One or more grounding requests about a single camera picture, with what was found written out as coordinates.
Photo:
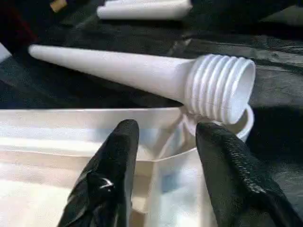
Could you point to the white plastic table top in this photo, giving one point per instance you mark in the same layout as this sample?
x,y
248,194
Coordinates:
x,y
47,142

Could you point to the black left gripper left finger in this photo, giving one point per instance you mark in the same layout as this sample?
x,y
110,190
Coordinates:
x,y
106,184

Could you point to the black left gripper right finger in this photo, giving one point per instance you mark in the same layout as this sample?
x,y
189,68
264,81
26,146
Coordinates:
x,y
236,177

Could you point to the white plastic table leg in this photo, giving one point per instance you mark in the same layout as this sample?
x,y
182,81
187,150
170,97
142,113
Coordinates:
x,y
146,2
142,13
118,68

